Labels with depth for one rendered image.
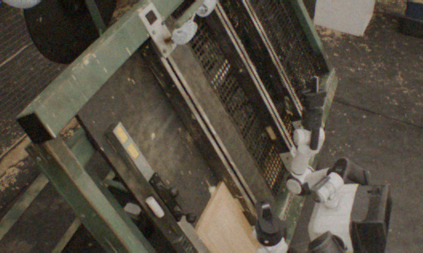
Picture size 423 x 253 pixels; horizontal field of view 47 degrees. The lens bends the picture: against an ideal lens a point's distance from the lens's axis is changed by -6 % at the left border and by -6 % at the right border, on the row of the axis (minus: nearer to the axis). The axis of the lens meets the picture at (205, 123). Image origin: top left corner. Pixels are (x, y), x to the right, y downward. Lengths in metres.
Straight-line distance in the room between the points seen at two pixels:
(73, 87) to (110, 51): 0.22
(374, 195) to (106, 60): 1.08
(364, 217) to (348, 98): 3.04
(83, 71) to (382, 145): 3.26
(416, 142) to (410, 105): 0.54
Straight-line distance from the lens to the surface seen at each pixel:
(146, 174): 1.74
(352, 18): 5.82
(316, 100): 2.06
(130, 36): 1.73
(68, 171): 1.49
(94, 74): 1.57
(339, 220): 1.90
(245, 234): 2.25
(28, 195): 2.84
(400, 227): 3.81
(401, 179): 4.15
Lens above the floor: 2.78
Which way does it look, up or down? 40 degrees down
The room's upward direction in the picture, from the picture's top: straight up
